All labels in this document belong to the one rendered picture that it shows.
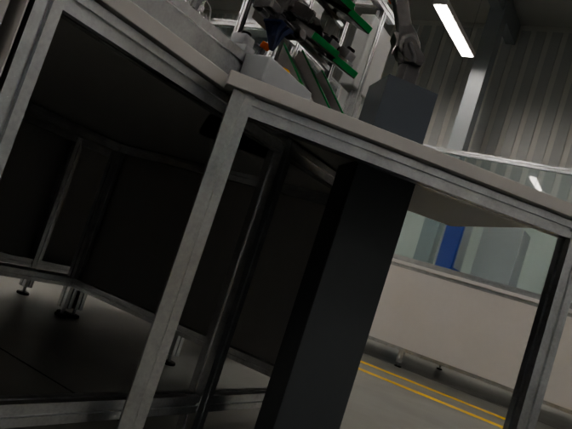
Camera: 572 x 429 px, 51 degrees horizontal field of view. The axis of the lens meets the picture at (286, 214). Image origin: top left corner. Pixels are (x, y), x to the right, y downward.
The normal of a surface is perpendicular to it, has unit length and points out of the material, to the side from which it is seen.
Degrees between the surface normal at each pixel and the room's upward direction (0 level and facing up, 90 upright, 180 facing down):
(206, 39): 90
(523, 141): 90
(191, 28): 90
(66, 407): 90
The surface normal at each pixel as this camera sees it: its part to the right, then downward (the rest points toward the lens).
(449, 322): -0.49, -0.23
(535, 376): 0.22, -0.01
